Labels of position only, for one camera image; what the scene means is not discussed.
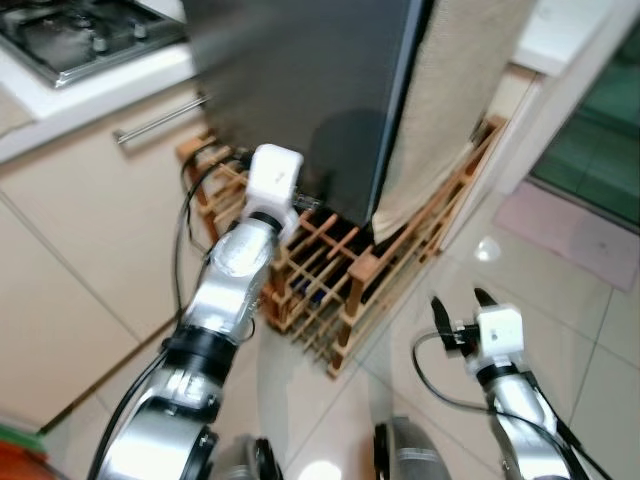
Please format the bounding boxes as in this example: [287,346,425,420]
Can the grey mini fridge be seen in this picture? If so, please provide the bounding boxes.
[180,0,426,229]

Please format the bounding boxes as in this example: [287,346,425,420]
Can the wooden slatted rack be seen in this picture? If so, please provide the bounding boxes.
[175,115,508,379]

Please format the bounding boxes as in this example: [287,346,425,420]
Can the pink floor mat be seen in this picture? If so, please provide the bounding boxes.
[495,180,640,293]

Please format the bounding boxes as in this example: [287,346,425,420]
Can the robot right leg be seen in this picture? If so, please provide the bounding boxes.
[372,417,453,480]

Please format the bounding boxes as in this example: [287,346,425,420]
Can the robot leg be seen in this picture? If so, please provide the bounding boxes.
[372,417,453,480]
[205,433,286,480]

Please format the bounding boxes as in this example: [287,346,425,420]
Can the crinkled beige cloth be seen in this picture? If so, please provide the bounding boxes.
[372,0,541,244]

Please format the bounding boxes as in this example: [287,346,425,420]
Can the beige kitchen cabinet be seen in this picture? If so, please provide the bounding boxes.
[0,0,241,431]

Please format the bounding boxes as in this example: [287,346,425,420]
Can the robot left leg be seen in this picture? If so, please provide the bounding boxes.
[205,433,286,480]

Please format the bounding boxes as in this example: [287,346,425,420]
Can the white side cabinet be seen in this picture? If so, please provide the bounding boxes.
[440,0,640,251]

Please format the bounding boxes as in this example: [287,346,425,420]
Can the steel gas stove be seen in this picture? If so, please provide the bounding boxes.
[0,0,186,89]

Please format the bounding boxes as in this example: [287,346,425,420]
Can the stacked coloured plastic sheets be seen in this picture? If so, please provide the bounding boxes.
[0,420,51,480]

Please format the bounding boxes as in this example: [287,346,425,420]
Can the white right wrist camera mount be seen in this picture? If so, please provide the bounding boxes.
[474,304,527,369]

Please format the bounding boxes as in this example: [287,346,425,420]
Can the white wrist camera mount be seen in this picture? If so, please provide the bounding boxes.
[244,144,305,243]
[474,304,527,369]

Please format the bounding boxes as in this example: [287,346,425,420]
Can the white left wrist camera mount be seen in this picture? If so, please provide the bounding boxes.
[244,144,305,243]

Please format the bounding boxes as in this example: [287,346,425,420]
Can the black power cable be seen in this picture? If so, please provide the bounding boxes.
[200,160,223,251]

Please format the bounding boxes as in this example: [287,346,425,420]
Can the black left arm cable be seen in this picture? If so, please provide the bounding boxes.
[88,150,251,480]

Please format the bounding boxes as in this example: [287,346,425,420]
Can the steel bar cabinet handle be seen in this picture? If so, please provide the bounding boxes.
[112,93,209,147]

